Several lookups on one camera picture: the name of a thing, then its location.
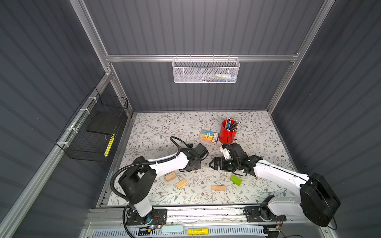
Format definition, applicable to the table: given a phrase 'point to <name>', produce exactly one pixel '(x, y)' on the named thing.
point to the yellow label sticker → (198, 231)
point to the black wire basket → (90, 136)
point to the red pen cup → (228, 132)
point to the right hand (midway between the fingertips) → (216, 166)
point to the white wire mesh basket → (202, 70)
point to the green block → (236, 180)
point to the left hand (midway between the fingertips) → (196, 165)
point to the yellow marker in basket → (109, 145)
